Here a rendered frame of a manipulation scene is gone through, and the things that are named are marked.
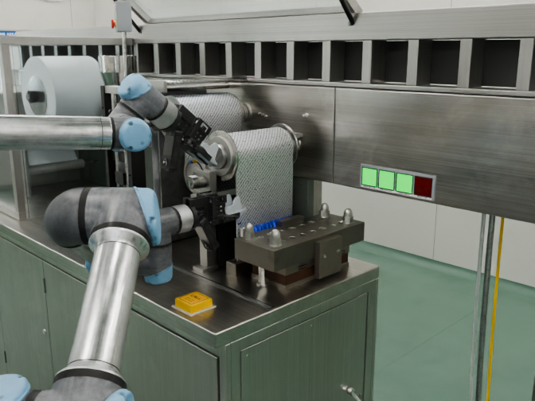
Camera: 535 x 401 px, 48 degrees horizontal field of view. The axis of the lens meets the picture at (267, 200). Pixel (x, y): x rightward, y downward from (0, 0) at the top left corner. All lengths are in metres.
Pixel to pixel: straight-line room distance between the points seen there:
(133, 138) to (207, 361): 0.58
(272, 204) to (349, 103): 0.38
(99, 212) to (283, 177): 0.80
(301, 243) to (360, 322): 0.37
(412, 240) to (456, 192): 2.97
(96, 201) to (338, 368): 0.99
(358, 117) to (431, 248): 2.83
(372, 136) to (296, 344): 0.63
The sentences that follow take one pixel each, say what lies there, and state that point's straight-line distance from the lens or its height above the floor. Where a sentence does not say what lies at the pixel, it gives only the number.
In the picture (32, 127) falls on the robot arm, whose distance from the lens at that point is 1.36.
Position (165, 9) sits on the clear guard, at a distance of 2.47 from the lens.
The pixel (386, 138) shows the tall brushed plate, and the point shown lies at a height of 1.31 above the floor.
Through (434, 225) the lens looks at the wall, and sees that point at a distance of 4.48.
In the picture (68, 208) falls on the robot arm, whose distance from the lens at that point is 1.20.
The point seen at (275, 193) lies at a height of 1.12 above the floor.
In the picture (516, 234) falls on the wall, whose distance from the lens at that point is 4.21.
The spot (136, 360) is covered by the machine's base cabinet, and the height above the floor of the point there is 0.66.
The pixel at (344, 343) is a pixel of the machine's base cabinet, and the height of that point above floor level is 0.69.
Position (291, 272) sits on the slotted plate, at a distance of 1.68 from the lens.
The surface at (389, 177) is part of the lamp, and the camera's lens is 1.74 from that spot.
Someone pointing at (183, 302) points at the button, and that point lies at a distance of 1.56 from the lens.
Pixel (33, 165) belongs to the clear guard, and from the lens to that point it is 2.52.
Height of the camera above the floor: 1.55
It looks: 14 degrees down
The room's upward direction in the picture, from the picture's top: straight up
